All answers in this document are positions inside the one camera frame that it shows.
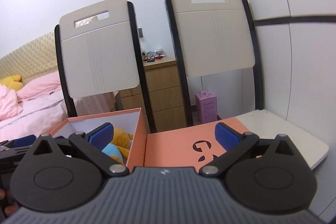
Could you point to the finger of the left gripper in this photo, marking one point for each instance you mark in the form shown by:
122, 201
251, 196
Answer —
20, 142

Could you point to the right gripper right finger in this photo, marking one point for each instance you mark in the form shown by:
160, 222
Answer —
237, 146

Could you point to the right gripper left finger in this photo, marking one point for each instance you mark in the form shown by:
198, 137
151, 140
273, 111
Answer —
90, 146

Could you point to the brown teddy bear plush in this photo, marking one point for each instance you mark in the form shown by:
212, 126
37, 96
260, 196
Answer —
119, 148

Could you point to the clutter on cabinet top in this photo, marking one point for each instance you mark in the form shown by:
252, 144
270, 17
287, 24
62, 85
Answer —
150, 56

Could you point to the person left hand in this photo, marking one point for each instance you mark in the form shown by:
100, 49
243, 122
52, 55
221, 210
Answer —
12, 206

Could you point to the pink bedding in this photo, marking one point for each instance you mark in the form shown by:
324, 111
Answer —
42, 109

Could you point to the pink open shoe box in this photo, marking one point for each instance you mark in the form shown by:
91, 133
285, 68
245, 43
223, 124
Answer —
130, 120

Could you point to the pink shoe box lid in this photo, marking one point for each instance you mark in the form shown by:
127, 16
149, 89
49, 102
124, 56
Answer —
186, 147

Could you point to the small purple box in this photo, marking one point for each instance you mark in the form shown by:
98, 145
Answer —
207, 110

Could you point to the yellow plush on bed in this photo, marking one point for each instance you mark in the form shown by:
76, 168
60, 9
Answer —
12, 82

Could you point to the beige quilted headboard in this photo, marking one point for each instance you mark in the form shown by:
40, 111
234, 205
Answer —
32, 60

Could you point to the wooden drawer cabinet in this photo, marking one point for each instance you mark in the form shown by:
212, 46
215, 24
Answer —
162, 103

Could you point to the left beige folding chair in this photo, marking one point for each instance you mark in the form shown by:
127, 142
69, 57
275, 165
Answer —
98, 51

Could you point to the beige folding chair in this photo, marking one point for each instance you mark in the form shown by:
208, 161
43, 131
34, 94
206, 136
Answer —
218, 38
98, 51

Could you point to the right beige folding chair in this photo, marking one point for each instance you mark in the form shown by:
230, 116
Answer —
218, 38

